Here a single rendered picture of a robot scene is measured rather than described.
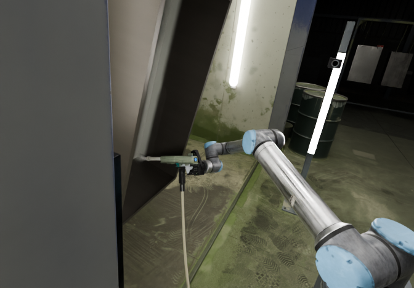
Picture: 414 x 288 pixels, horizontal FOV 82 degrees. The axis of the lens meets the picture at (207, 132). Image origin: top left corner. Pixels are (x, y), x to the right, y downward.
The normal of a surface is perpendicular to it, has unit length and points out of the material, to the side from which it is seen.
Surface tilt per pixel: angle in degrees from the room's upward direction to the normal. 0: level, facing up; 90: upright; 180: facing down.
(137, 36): 90
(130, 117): 90
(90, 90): 90
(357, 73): 81
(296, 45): 90
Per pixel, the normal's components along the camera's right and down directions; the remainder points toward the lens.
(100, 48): 0.90, 0.26
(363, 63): -0.40, 0.15
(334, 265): -0.88, 0.11
